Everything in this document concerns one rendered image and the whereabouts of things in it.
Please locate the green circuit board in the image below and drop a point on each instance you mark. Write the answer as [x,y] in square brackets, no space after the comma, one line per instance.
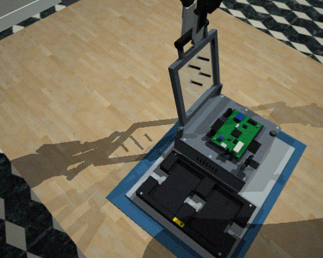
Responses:
[236,133]

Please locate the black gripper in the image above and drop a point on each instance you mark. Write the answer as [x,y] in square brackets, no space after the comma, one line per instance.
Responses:
[200,17]

